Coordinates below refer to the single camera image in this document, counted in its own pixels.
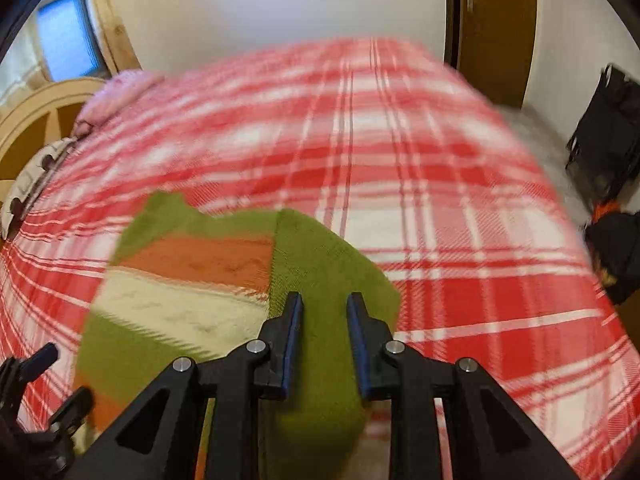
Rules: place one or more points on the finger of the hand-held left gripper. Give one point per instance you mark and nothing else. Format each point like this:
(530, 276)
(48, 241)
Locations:
(72, 407)
(37, 362)

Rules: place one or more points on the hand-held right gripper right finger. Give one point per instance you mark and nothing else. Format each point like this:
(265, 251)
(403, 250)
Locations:
(357, 347)

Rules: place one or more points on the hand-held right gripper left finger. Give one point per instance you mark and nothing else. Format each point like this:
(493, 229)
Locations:
(292, 345)

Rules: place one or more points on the green striped knit sweater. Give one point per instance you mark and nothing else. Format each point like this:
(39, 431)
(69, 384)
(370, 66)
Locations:
(320, 260)

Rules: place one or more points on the white printed pillow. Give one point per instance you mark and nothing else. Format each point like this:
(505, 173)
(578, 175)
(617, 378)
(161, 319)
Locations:
(32, 185)

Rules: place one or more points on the red plaid blanket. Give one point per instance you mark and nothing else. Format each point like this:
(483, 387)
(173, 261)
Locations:
(400, 160)

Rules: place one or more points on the cream and brown headboard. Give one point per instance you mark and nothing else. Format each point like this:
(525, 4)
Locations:
(35, 120)

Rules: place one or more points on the pink pillow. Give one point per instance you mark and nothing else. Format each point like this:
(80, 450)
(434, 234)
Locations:
(117, 97)

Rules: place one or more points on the black bag with orange trim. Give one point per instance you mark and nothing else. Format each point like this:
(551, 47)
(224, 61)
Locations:
(617, 250)

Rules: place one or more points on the window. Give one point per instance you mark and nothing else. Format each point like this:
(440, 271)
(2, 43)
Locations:
(67, 35)

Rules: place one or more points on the brown wooden door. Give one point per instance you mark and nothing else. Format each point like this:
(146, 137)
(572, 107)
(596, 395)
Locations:
(495, 35)

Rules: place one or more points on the yellow patterned curtain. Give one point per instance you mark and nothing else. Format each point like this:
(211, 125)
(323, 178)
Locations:
(112, 20)

